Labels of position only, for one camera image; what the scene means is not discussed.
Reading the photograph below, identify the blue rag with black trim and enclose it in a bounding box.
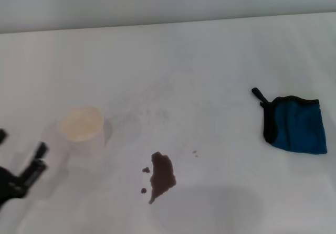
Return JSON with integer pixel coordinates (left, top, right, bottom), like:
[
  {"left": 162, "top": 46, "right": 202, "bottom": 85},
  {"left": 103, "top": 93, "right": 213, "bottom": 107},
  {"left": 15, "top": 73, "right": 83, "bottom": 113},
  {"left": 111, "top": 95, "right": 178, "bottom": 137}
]
[{"left": 251, "top": 87, "right": 328, "bottom": 155}]

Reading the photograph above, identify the white paper cup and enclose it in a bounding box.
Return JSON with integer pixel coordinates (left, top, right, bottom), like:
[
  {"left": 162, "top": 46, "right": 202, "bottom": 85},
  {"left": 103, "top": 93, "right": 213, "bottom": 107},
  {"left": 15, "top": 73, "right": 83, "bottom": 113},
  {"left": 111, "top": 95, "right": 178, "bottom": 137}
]
[{"left": 59, "top": 105, "right": 105, "bottom": 157}]

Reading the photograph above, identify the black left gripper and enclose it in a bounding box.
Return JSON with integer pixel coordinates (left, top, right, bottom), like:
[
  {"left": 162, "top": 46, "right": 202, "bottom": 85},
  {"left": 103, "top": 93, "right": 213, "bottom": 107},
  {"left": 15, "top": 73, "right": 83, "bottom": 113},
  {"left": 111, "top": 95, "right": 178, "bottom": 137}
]
[{"left": 0, "top": 129, "right": 50, "bottom": 206}]

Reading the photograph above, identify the large dark liquid stain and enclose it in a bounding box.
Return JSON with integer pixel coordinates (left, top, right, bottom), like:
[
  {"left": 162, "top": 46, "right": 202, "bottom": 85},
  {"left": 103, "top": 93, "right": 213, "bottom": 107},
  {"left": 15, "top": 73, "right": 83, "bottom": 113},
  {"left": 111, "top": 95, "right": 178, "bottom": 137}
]
[{"left": 148, "top": 151, "right": 177, "bottom": 205}]

